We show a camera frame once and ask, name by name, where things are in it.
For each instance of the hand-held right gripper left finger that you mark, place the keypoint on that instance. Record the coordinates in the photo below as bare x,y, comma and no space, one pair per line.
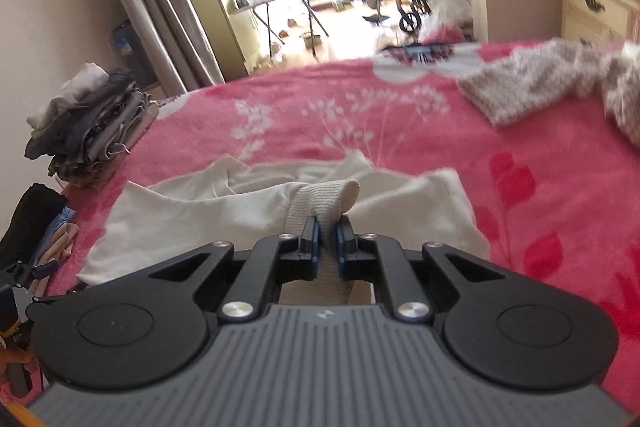
312,249

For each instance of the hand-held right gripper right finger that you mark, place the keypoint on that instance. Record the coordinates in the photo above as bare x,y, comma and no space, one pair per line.
342,252

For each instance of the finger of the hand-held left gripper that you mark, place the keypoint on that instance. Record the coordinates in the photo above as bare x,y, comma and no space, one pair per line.
25,274

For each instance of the white ribbed-cuff garment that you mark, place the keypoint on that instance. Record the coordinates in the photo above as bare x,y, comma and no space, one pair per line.
200,217

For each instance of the stack of folded clothes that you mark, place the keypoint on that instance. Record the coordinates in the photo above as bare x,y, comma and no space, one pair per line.
62,247
95,127
30,222

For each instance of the light blue folded garment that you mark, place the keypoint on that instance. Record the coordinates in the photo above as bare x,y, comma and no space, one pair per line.
59,221

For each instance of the pink floral blanket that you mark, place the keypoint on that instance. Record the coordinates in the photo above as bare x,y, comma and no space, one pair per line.
525,207

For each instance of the blue water jug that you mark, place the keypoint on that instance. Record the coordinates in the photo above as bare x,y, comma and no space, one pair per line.
127,52

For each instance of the grey knit sweater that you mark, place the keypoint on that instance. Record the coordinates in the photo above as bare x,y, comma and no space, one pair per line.
525,82

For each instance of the white fluffy cloth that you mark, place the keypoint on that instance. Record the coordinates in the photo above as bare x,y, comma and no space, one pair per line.
450,14

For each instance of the cream knit garment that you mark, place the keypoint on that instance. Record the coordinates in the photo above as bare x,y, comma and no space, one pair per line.
625,97

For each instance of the cream nightstand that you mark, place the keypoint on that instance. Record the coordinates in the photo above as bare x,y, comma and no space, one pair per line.
595,12

